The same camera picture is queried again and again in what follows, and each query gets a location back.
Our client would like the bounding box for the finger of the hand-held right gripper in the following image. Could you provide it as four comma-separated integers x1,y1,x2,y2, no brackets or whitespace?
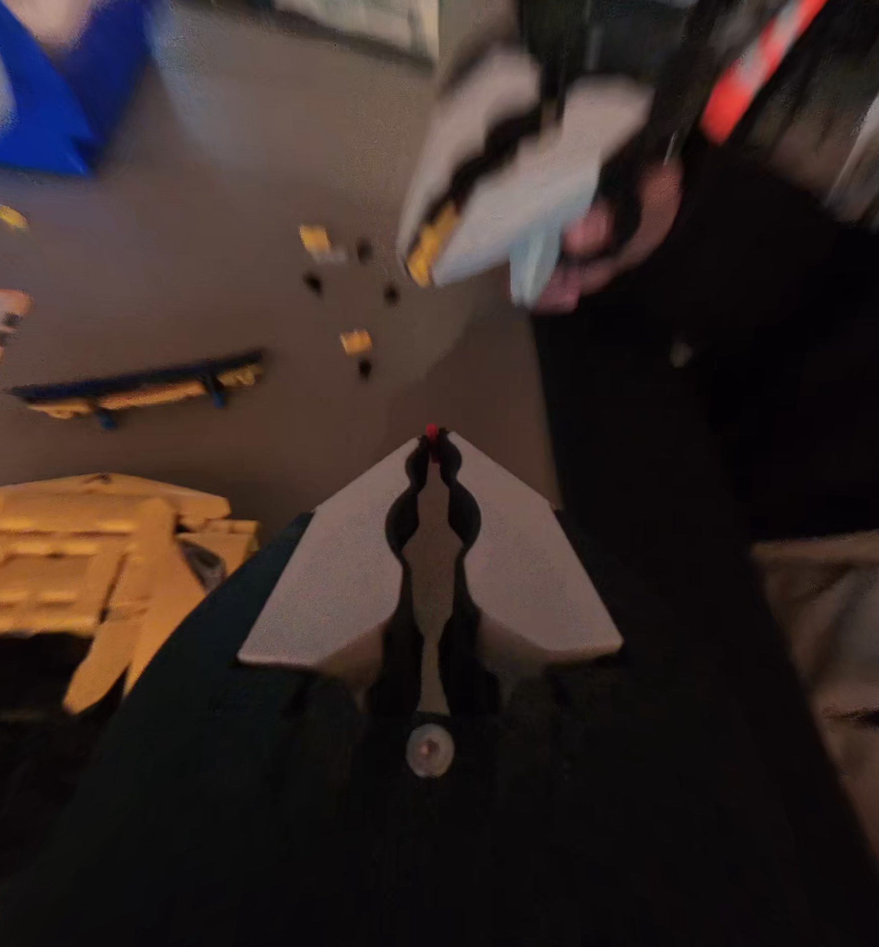
432,74,657,290
397,48,546,286

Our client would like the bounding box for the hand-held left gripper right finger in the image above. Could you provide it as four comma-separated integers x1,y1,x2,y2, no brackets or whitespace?
438,431,625,713

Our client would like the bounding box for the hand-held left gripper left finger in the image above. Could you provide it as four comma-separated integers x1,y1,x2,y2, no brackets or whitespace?
238,435,432,713

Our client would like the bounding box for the yellow pin connector brick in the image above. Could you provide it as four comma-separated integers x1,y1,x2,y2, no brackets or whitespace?
406,203,461,290

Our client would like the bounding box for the person's right hand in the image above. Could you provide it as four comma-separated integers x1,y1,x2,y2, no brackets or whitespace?
536,159,686,313

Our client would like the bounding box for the pile of small mixed bricks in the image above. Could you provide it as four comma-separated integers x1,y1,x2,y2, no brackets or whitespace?
297,222,403,382

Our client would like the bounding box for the yellow toy brick car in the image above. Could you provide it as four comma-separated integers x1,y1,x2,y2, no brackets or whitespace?
0,473,260,715

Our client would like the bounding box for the white shirt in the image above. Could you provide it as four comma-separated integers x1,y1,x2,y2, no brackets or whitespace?
750,525,879,889

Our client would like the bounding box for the blue plastic bin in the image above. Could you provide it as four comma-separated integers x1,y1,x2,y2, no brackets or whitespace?
0,0,155,177

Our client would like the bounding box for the orange red strap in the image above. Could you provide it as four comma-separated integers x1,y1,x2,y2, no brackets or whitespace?
700,0,831,145

